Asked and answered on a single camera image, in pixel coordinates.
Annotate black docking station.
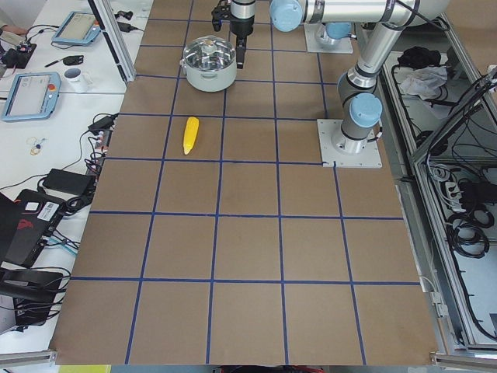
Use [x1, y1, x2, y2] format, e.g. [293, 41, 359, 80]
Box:
[1, 268, 71, 332]

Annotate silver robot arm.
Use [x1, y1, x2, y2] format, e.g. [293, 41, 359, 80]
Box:
[269, 1, 449, 155]
[315, 23, 352, 45]

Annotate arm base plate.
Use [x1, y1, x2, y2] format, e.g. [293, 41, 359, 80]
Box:
[304, 23, 355, 54]
[317, 119, 382, 169]

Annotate black power brick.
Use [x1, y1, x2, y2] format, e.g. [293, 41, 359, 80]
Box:
[43, 169, 96, 196]

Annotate black laptop red logo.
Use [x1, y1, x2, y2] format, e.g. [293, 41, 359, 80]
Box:
[5, 189, 65, 268]

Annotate white mug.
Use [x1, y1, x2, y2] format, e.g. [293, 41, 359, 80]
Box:
[64, 68, 93, 93]

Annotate blue teach pendant near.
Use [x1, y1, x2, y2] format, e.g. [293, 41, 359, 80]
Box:
[1, 72, 61, 122]

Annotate blue teach pendant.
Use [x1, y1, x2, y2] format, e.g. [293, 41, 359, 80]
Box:
[52, 11, 101, 46]
[1, 72, 61, 122]

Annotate blue teach pendant far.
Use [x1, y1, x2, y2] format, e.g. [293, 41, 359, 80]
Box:
[52, 11, 101, 46]

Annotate black pen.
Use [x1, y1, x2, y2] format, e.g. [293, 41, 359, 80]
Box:
[44, 58, 63, 68]

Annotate pale green cooking pot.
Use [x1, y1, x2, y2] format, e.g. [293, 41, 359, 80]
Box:
[180, 35, 237, 92]

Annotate white crumpled cloth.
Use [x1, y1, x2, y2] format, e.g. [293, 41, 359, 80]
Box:
[399, 67, 447, 99]

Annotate glass pot lid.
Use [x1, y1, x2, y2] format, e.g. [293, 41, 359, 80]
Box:
[182, 35, 236, 72]

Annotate black cloth bundle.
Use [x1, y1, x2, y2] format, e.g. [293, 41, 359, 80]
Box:
[398, 46, 441, 69]

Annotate aluminium frame post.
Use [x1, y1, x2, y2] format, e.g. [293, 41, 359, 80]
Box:
[88, 0, 136, 84]

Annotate yellow corn cob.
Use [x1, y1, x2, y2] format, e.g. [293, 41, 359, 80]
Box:
[182, 117, 200, 155]

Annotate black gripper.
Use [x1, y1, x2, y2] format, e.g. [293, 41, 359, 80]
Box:
[230, 0, 255, 69]

